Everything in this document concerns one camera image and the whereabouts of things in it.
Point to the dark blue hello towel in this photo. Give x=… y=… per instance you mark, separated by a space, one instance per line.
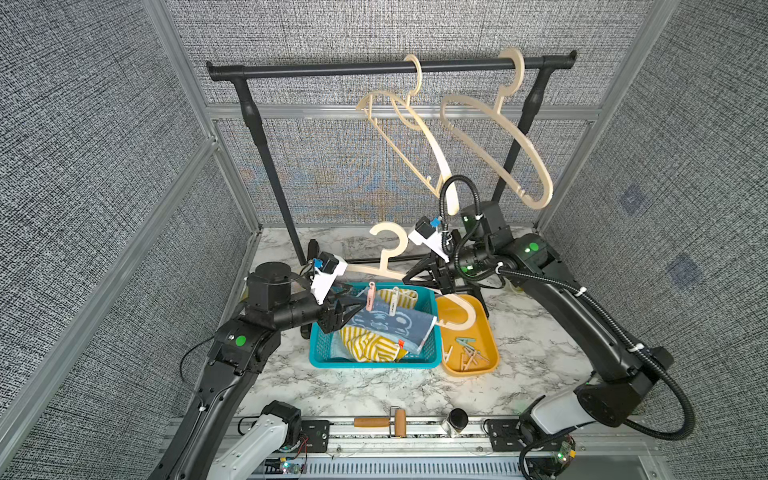
x=412 y=325

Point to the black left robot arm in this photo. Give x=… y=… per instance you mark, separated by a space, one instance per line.
x=278 y=300

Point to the small black lidded jar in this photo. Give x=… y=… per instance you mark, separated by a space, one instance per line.
x=455 y=422

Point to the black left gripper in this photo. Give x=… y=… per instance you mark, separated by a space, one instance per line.
x=333 y=318

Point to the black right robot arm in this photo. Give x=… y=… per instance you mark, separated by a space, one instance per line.
x=624 y=371

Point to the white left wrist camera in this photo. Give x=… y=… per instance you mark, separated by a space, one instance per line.
x=326 y=268

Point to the teal plastic basket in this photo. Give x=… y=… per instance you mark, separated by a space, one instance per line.
x=328 y=352

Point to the mint green clothespin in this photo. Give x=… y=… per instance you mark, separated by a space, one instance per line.
x=466 y=342

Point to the pink clothespin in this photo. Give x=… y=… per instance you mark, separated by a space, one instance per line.
x=478 y=357

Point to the black clothes rack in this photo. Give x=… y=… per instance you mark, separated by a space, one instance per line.
x=238 y=76

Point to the white right arm base mount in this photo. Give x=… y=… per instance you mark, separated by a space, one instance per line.
x=551 y=414

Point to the wooden handle roller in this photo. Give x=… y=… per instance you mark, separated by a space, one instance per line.
x=395 y=422

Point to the salmon clothespin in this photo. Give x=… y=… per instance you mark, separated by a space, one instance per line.
x=371 y=296

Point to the yellow plastic tray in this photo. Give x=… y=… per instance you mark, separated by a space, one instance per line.
x=453 y=317

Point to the yellow striped towel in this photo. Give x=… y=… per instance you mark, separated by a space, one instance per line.
x=366 y=347

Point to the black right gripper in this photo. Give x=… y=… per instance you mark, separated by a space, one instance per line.
x=441 y=270

